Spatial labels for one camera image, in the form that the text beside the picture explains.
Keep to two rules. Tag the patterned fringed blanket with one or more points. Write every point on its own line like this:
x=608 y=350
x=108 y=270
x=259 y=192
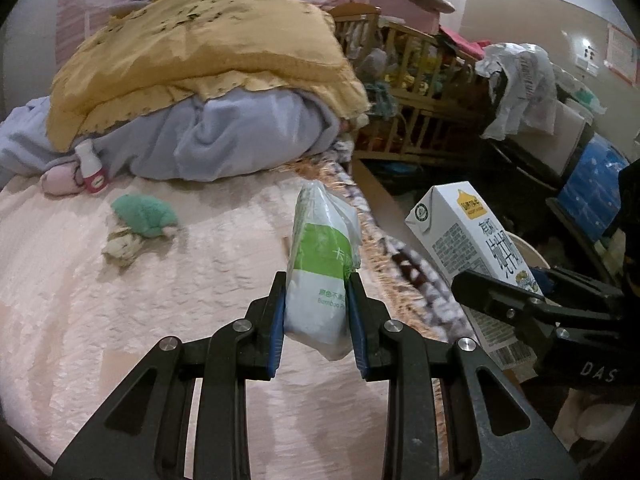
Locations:
x=415 y=265

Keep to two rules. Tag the pink mosquito net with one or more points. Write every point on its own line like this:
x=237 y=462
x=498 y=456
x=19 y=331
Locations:
x=75 y=10

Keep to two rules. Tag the brown bed frame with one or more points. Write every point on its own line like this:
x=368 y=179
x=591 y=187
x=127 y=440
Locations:
x=380 y=195

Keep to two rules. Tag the pink soft toy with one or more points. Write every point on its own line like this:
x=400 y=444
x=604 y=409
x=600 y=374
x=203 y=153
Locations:
x=60 y=180

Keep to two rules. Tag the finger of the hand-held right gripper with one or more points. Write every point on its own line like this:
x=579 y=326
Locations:
x=585 y=292
x=495 y=297

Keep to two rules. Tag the small white bottle pink label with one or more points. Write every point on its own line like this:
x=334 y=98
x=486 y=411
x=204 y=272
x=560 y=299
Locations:
x=92 y=172

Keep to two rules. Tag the lavender blanket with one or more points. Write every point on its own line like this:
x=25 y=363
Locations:
x=225 y=135

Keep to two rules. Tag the blue printed package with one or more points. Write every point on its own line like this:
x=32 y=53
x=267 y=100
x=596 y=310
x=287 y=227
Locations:
x=595 y=185

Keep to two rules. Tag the white wall socket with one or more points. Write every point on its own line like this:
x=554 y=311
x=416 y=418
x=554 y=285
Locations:
x=587 y=55

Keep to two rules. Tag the wooden crib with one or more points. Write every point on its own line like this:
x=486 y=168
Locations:
x=415 y=90

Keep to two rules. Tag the green white tissue packet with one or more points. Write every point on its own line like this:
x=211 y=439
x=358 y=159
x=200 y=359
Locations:
x=315 y=310

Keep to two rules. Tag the yellow quilt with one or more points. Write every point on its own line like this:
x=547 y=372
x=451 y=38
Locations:
x=200 y=50

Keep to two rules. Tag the white printed plastic bag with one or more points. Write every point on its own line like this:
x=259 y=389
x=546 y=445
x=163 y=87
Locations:
x=520 y=90

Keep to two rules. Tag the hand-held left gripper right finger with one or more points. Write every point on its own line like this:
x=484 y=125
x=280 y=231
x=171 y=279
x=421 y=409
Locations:
x=357 y=330

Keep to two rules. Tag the wall poster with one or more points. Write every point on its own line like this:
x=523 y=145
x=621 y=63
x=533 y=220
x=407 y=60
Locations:
x=625 y=52

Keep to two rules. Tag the pink box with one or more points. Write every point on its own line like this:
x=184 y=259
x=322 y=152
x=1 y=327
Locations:
x=390 y=7

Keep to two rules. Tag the white bin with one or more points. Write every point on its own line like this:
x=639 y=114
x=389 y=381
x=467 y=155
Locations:
x=527 y=252

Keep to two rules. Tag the white milk carton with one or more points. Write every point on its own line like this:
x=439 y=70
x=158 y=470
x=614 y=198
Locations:
x=465 y=240

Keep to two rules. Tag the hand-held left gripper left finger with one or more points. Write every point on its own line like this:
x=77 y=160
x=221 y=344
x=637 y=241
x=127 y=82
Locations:
x=277 y=330

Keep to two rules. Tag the person's right forearm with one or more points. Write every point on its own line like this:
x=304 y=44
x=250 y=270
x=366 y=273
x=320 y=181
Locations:
x=600 y=420

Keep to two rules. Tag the grey cardboard box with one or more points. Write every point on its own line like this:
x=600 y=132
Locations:
x=572 y=140

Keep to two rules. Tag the green plush toy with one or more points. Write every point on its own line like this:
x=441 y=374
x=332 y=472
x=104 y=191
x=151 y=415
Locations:
x=145 y=210

